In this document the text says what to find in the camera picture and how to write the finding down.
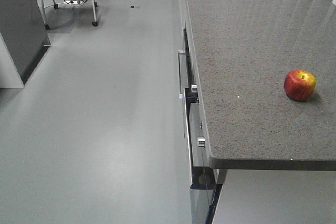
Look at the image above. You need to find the silver knob near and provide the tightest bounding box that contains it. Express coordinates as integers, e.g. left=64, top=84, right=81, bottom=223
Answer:
left=197, top=137, right=205, bottom=148

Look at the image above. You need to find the silver knob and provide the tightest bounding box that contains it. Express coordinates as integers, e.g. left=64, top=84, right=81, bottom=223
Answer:
left=197, top=137, right=205, bottom=148
left=191, top=84, right=197, bottom=93

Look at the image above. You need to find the white power strip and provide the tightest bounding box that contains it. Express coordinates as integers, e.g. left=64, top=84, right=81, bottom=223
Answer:
left=70, top=0, right=84, bottom=5

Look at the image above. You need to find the red yellow apple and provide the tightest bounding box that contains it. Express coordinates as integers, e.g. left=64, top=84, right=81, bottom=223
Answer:
left=283, top=69, right=316, bottom=102

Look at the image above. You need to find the grey speckled kitchen counter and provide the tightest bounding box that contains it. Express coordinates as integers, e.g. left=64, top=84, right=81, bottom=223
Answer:
left=186, top=0, right=335, bottom=223

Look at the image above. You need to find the silver knob far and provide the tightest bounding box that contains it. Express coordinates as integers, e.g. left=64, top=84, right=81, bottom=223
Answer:
left=191, top=84, right=197, bottom=93

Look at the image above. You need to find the chrome oven door handle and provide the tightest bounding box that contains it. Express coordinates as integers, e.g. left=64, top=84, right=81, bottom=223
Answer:
left=178, top=50, right=188, bottom=99

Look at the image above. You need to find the grey cabinet panel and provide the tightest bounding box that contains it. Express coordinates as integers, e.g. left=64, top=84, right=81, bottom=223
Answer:
left=1, top=0, right=50, bottom=88

